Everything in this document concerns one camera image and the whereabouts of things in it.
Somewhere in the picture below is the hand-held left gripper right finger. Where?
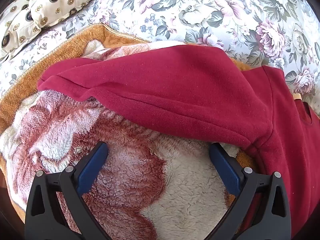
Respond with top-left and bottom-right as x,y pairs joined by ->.
209,142 -> 292,240

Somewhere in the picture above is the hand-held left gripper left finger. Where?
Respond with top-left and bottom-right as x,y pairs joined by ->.
24,141 -> 110,240

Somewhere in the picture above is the dark red fleece sweater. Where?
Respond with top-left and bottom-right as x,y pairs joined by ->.
37,45 -> 320,240

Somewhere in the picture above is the brown floral fleece blanket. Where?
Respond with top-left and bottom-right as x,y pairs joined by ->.
0,24 -> 258,240

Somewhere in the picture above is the cream medallion print pillow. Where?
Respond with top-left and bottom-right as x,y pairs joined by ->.
28,0 -> 98,29
0,0 -> 42,61

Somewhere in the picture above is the floral bedsheet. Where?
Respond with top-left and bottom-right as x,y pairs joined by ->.
0,0 -> 320,110

